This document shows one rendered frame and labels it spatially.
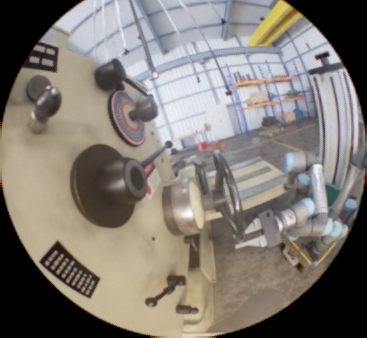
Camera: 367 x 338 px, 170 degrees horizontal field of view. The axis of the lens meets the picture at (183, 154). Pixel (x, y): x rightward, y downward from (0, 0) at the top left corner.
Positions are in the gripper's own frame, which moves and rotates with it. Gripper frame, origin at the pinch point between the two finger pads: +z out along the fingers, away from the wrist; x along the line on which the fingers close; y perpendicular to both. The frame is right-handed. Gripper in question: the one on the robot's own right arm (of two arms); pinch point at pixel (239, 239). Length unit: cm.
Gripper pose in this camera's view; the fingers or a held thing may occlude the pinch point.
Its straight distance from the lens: 46.1
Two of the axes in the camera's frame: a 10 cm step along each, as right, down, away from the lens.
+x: 0.9, 6.8, -7.3
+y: -3.1, -6.7, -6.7
